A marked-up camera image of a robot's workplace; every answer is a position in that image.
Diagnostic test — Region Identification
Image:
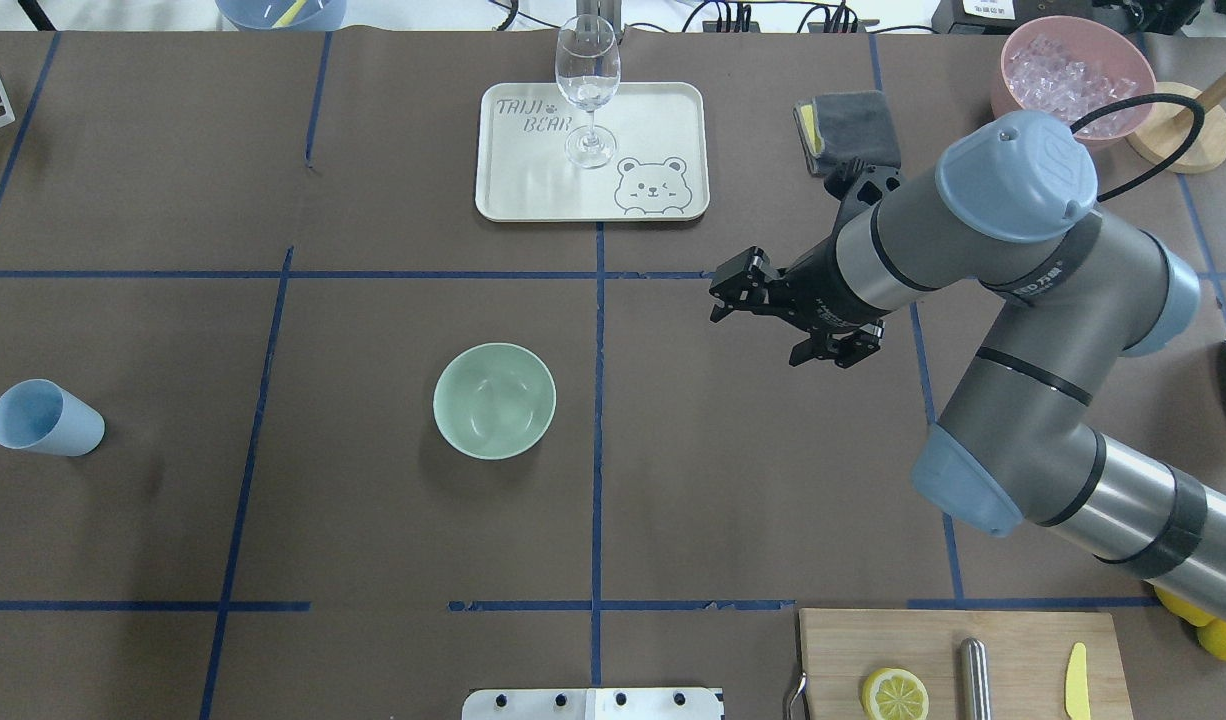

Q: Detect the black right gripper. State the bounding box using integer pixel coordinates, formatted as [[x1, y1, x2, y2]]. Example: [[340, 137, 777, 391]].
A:
[[707, 240, 884, 368]]

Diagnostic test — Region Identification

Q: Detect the green ceramic bowl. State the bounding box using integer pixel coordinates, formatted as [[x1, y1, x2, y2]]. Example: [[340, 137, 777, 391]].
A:
[[433, 342, 557, 461]]

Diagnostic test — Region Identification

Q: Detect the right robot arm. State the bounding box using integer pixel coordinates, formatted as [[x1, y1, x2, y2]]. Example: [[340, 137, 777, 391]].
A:
[[709, 110, 1226, 621]]

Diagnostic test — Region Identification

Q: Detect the pink bowl of ice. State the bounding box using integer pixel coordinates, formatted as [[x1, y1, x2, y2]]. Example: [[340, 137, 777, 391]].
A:
[[991, 15, 1156, 126]]

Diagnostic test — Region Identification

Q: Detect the blue plastic bowl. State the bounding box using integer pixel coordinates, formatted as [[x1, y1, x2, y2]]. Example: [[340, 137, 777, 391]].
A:
[[215, 1, 351, 32]]

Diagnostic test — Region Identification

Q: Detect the grey folded cloth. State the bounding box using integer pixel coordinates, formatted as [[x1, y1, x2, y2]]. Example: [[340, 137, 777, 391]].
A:
[[793, 90, 902, 178]]

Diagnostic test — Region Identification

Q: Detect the cream bear print tray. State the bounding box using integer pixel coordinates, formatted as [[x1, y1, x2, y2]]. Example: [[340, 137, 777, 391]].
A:
[[474, 82, 710, 222]]

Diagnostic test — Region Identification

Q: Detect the clear wine glass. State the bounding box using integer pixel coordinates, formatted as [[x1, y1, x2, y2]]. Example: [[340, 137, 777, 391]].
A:
[[554, 13, 622, 169]]

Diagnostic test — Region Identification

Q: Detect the half lemon slice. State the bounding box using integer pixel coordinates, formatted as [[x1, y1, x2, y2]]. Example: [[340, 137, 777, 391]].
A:
[[859, 667, 931, 720]]

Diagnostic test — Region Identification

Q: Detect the wooden cutting board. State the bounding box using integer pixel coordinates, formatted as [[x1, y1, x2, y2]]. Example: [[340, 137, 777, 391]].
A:
[[799, 610, 1135, 720]]

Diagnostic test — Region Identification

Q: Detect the wooden cup stand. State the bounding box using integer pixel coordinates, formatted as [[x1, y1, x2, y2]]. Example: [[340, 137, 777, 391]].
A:
[[1128, 72, 1226, 174]]

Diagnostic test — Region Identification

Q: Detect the yellow plastic knife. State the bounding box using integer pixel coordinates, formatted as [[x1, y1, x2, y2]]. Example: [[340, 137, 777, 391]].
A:
[[1064, 641, 1092, 720]]

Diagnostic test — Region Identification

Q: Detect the yellow lemon back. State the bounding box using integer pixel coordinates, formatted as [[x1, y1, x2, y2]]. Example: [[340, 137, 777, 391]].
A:
[[1152, 585, 1215, 628]]

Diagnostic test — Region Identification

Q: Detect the light blue plastic cup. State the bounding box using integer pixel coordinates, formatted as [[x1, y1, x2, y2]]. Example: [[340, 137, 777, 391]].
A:
[[0, 379, 105, 458]]

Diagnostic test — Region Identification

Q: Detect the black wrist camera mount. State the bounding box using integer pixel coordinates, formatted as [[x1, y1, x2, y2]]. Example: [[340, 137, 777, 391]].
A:
[[823, 158, 905, 233]]

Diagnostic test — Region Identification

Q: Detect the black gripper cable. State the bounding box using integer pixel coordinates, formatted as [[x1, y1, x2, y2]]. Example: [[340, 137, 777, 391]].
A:
[[1068, 93, 1206, 206]]

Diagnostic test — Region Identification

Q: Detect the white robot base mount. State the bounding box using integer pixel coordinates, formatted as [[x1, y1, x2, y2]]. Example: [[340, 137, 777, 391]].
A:
[[461, 684, 726, 719]]

